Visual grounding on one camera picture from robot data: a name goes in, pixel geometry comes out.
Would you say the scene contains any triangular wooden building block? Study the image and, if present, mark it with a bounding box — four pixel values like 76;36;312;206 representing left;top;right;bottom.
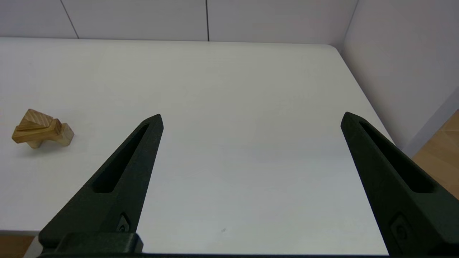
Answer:
17;109;54;132

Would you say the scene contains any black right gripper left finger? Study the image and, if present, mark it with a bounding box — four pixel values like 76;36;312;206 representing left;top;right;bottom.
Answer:
39;114;164;253

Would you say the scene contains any arched wooden building block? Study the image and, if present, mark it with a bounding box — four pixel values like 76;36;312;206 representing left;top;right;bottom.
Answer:
26;123;75;149

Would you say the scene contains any rectangular wooden building block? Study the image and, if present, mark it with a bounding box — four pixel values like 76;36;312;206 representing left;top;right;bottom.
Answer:
12;119;62;144

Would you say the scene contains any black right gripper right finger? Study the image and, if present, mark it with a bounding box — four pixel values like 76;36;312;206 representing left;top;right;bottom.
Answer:
340;112;459;255

